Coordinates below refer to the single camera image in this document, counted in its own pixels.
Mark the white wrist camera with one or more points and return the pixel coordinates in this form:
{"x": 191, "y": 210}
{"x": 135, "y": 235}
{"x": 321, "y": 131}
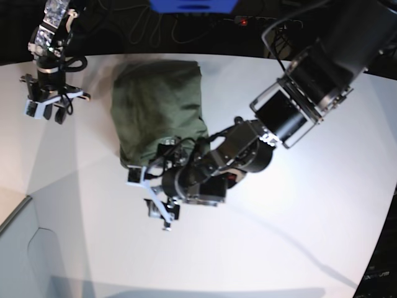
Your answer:
{"x": 136, "y": 176}
{"x": 34, "y": 109}

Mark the black power strip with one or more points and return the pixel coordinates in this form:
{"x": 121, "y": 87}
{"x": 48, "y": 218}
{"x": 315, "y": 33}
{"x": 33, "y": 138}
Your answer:
{"x": 258, "y": 23}

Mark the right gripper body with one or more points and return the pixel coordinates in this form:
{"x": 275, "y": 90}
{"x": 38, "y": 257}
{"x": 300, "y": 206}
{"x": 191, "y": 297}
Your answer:
{"x": 45, "y": 96}

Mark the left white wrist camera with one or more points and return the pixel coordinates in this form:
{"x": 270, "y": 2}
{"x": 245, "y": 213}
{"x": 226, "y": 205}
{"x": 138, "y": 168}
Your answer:
{"x": 136, "y": 176}

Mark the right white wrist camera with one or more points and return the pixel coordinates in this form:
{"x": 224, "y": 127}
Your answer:
{"x": 34, "y": 109}

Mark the olive green t-shirt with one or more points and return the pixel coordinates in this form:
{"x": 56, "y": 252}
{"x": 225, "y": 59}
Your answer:
{"x": 155, "y": 101}

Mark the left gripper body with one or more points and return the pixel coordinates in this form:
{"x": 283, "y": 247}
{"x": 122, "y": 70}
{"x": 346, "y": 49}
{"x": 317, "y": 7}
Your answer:
{"x": 164, "y": 189}

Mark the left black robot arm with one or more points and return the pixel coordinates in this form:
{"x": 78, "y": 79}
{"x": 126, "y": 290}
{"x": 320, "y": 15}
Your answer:
{"x": 315, "y": 82}

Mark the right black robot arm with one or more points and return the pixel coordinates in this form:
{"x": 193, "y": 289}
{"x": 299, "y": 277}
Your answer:
{"x": 48, "y": 45}

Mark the blue plastic box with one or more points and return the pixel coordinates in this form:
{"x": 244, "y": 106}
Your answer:
{"x": 193, "y": 6}

